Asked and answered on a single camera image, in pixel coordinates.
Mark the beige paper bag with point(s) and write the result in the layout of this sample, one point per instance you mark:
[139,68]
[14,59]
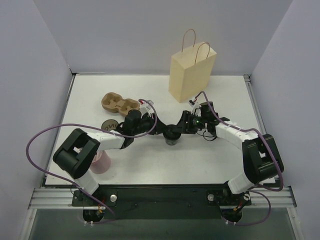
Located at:
[190,69]

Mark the black cup lid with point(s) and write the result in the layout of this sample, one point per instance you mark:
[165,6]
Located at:
[170,134]

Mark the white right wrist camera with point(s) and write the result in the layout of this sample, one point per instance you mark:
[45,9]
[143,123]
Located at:
[195,106]

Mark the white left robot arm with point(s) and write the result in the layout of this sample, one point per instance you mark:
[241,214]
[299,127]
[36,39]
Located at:
[77,152]

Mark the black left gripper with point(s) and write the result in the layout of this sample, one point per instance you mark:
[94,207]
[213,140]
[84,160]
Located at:
[152,124]

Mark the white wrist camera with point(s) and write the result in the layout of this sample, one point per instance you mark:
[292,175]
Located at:
[195,106]
[146,108]

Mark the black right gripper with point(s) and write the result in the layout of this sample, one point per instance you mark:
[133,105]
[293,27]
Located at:
[186,122]

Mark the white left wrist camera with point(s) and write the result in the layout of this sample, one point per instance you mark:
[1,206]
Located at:
[146,108]

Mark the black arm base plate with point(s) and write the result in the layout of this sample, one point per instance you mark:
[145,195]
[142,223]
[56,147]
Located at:
[161,202]

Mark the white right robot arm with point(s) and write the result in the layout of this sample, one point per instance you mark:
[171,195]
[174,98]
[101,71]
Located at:
[260,155]

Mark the brown cardboard cup carrier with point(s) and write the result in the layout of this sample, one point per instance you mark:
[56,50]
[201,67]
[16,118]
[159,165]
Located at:
[115,103]

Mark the dark plastic cup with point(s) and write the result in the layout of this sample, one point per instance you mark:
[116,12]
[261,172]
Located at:
[109,125]
[171,142]

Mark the pink straw holder cup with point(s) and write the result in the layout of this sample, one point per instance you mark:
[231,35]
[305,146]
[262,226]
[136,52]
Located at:
[100,163]

